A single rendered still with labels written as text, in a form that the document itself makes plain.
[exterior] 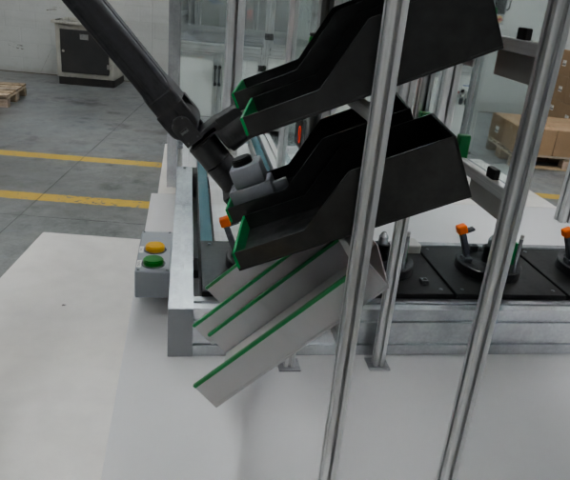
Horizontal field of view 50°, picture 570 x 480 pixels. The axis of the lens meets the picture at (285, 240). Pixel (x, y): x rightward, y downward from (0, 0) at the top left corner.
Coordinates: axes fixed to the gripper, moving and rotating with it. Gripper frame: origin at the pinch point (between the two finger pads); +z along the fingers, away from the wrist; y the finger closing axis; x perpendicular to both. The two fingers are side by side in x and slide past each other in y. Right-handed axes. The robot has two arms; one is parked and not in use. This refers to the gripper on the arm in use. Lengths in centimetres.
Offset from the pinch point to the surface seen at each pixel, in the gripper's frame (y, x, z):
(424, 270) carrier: -1.1, -19.3, 31.1
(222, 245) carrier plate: 9.4, 12.5, 2.9
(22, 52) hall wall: 839, 247, -116
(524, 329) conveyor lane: -16, -28, 46
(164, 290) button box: -2.3, 24.8, -0.9
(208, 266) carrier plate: -1.4, 14.9, 0.8
